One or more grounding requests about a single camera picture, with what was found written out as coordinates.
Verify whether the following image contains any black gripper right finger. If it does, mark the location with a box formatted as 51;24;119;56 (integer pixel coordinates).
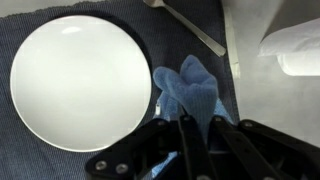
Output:
210;116;320;180

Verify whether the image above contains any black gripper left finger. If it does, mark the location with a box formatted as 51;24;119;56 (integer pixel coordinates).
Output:
85;116;217;180

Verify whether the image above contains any blue cloth rag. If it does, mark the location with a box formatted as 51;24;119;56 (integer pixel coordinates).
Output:
151;54;234;178

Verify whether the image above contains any white round plate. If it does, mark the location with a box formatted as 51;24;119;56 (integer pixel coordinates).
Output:
10;15;152;152

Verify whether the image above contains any silver fork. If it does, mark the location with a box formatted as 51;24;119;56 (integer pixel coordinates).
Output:
143;0;226;57

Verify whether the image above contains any white paper towel roll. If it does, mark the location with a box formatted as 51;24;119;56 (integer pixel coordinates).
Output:
258;18;320;76

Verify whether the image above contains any dark blue placemat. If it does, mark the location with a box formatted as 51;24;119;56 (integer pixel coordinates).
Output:
0;0;239;180

